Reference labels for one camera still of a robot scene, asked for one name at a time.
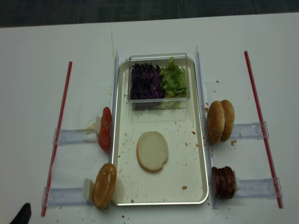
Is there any upper left clear holder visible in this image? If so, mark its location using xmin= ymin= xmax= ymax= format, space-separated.
xmin=53 ymin=129 xmax=98 ymax=145

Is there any bottom bun slice on tray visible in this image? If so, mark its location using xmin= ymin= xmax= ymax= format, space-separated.
xmin=136 ymin=131 xmax=168 ymax=172

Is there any sesame bun rear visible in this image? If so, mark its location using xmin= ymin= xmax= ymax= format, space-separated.
xmin=220 ymin=100 xmax=235 ymax=142

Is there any white block behind bun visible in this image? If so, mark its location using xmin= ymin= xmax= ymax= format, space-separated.
xmin=82 ymin=178 xmax=94 ymax=204

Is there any black object bottom left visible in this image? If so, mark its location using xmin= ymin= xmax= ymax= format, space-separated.
xmin=10 ymin=203 xmax=32 ymax=224

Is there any clear plastic salad container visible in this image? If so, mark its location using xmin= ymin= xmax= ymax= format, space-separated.
xmin=124 ymin=53 xmax=190 ymax=110

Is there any toasted bun slice left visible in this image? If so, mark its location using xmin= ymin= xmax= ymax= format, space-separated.
xmin=93 ymin=163 xmax=117 ymax=209

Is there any left red strip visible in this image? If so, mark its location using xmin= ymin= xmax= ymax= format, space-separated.
xmin=41 ymin=61 xmax=72 ymax=217

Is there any lower right clear holder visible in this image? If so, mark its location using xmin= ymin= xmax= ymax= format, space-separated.
xmin=234 ymin=178 xmax=283 ymax=198

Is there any sesame bun front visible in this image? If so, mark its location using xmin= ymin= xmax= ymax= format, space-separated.
xmin=206 ymin=100 xmax=225 ymax=145

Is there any white rectangular metal tray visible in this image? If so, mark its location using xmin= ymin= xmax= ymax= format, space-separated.
xmin=113 ymin=57 xmax=209 ymax=206

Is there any red strip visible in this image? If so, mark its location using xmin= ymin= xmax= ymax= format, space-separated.
xmin=41 ymin=61 xmax=72 ymax=217
xmin=244 ymin=51 xmax=284 ymax=209

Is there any left clear divider rail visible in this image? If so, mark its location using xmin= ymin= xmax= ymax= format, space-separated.
xmin=109 ymin=50 xmax=119 ymax=163

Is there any sesame bun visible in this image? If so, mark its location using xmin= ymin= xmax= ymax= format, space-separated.
xmin=220 ymin=100 xmax=235 ymax=142
xmin=206 ymin=100 xmax=225 ymax=145

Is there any green lettuce pile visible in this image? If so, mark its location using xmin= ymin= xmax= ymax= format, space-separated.
xmin=160 ymin=57 xmax=187 ymax=98

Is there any right red strip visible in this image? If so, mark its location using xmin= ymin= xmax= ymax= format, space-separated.
xmin=244 ymin=51 xmax=284 ymax=209

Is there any brown meat patties stack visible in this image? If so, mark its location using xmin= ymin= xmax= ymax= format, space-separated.
xmin=212 ymin=166 xmax=237 ymax=200

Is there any shredded purple cabbage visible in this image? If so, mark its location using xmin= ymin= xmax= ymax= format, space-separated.
xmin=130 ymin=63 xmax=164 ymax=100

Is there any upper right clear holder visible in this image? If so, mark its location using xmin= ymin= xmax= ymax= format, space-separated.
xmin=230 ymin=122 xmax=269 ymax=139

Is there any lower left clear holder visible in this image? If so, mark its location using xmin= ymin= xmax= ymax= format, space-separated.
xmin=41 ymin=188 xmax=91 ymax=207

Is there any white block behind tomato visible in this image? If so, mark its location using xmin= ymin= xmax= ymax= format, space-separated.
xmin=83 ymin=116 xmax=101 ymax=143

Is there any clear holder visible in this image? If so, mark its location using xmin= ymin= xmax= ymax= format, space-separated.
xmin=41 ymin=188 xmax=91 ymax=207
xmin=230 ymin=122 xmax=269 ymax=139
xmin=53 ymin=129 xmax=98 ymax=145
xmin=234 ymin=178 xmax=283 ymax=198

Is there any white block behind patties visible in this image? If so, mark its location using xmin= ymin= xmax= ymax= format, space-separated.
xmin=233 ymin=170 xmax=240 ymax=195

